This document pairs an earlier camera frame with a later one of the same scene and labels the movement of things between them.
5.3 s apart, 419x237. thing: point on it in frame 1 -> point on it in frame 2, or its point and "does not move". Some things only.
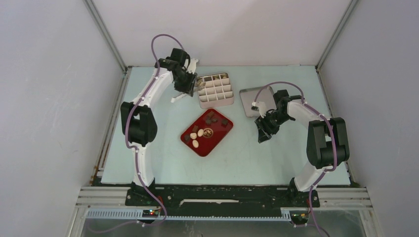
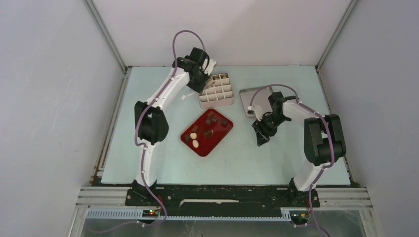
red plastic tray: [207, 132] does not move
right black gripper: [265, 130] does not move
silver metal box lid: [266, 95] does not move
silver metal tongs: [200, 85] -> [209, 83]
